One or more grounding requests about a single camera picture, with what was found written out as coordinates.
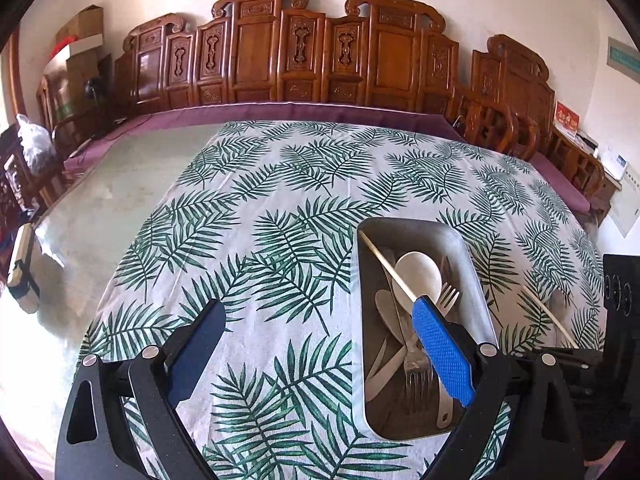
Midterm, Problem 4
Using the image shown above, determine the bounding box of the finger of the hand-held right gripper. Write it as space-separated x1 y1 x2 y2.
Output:
520 347 607 413

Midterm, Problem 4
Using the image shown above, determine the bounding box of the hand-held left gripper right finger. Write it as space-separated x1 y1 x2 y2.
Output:
411 296 586 480

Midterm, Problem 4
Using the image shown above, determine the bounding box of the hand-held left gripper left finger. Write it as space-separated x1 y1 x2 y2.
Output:
55 299 228 480

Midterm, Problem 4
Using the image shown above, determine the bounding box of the wooden chopstick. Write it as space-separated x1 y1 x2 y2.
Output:
521 285 579 349
359 232 417 304

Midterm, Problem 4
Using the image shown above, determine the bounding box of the small white spoon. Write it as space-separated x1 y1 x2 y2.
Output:
375 289 402 342

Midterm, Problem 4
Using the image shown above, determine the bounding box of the round white plastic spoon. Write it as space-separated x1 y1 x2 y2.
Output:
391 252 443 312

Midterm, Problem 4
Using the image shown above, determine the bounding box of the metal tray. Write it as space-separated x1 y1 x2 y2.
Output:
356 217 501 444

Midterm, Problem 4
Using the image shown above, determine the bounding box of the white device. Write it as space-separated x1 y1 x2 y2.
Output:
599 146 629 182

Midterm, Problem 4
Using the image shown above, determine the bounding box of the wooden side table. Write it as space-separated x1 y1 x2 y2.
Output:
549 125 622 212

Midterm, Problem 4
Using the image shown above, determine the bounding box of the leaf-print tablecloth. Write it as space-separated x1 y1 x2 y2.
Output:
80 120 607 480

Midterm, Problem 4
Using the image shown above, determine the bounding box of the red paper box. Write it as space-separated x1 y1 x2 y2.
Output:
555 101 581 137

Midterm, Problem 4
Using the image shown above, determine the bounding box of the carved wooden armchair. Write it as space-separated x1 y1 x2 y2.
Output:
450 35 559 162
114 15 199 112

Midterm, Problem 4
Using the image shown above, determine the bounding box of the white plastic bag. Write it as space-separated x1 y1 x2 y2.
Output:
16 113 57 172

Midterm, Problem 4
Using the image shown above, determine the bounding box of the cardboard box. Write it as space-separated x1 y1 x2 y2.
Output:
55 5 105 49
65 56 102 107

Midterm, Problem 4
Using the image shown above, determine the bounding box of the carved wooden bench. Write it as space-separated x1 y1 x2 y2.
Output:
195 0 462 111

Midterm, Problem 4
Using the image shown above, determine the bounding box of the white and red box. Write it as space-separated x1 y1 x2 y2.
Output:
45 35 104 69

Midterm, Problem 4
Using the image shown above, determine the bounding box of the wooden framed window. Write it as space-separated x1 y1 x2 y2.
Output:
0 27 27 128

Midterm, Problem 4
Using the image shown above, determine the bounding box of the wall paper sheet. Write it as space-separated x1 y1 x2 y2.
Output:
606 180 640 239

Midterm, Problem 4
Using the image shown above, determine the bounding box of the wall poster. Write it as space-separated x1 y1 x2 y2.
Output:
607 36 640 84

